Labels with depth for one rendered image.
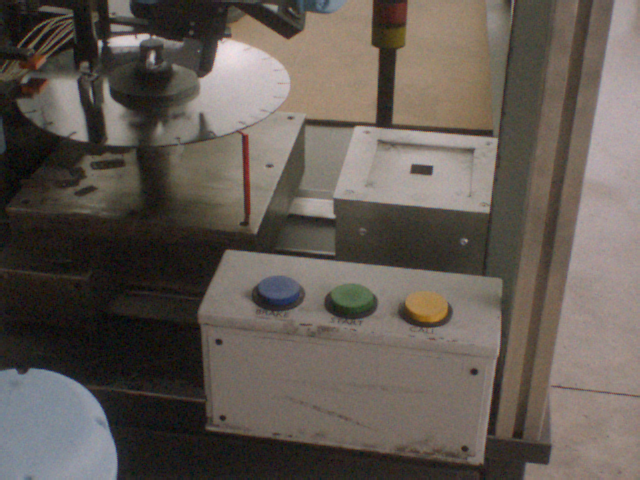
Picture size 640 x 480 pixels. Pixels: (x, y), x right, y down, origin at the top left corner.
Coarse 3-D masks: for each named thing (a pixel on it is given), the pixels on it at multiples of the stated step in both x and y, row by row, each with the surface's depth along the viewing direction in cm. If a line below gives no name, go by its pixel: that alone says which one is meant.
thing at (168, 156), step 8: (136, 152) 130; (144, 152) 129; (152, 152) 128; (160, 152) 128; (168, 152) 129; (176, 152) 129; (144, 160) 129; (152, 160) 129; (160, 160) 129; (168, 160) 129; (176, 160) 130
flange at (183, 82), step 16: (128, 64) 129; (112, 80) 125; (128, 80) 124; (144, 80) 124; (160, 80) 124; (176, 80) 125; (192, 80) 125; (128, 96) 122; (144, 96) 121; (160, 96) 121; (176, 96) 122
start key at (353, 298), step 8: (336, 288) 98; (344, 288) 98; (352, 288) 98; (360, 288) 98; (368, 288) 98; (336, 296) 97; (344, 296) 97; (352, 296) 97; (360, 296) 97; (368, 296) 97; (336, 304) 96; (344, 304) 96; (352, 304) 96; (360, 304) 96; (368, 304) 96; (352, 312) 96
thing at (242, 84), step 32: (64, 64) 131; (224, 64) 132; (256, 64) 132; (32, 96) 123; (64, 96) 123; (96, 96) 123; (192, 96) 123; (224, 96) 123; (256, 96) 124; (64, 128) 116; (96, 128) 116; (128, 128) 116; (160, 128) 116; (192, 128) 116; (224, 128) 116
